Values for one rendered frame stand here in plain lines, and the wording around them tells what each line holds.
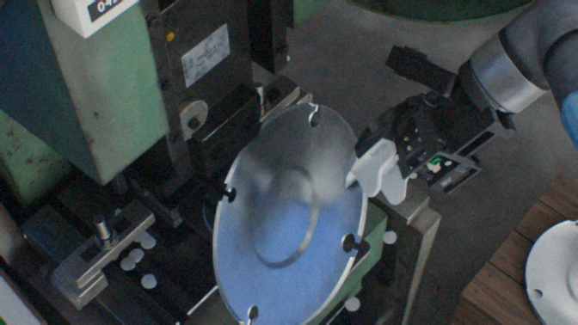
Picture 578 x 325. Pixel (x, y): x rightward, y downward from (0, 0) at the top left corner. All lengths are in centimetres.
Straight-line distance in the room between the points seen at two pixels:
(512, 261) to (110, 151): 100
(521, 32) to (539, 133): 152
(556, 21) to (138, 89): 40
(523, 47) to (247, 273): 47
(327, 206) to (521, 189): 127
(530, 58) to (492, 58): 4
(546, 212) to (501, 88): 95
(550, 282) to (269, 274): 75
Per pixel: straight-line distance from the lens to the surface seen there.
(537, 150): 225
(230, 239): 108
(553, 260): 164
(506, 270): 162
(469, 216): 208
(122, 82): 77
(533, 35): 76
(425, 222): 132
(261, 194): 104
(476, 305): 157
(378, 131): 84
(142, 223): 117
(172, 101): 86
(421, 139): 81
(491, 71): 78
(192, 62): 91
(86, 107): 75
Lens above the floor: 174
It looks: 55 degrees down
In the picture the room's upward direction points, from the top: 1 degrees counter-clockwise
